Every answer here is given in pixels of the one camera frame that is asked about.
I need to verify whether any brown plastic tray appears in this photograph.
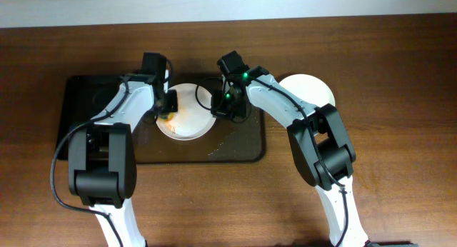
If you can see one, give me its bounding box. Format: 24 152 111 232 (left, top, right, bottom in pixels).
127 71 267 165

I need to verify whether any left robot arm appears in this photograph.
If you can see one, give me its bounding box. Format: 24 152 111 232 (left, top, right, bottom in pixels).
66 53 178 246

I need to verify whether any white plate top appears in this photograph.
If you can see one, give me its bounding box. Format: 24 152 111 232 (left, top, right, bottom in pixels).
156 83 216 141

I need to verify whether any green and yellow sponge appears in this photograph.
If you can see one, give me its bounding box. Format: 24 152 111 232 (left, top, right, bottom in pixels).
159 112 176 121

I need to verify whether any grey-white plate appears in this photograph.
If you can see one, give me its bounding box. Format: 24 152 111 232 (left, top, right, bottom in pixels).
279 74 336 107

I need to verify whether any black plastic tray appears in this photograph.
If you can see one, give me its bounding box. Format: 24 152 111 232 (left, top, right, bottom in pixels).
56 75 124 162

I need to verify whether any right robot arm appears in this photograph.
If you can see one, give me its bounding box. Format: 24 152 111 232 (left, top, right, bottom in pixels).
211 51 371 246

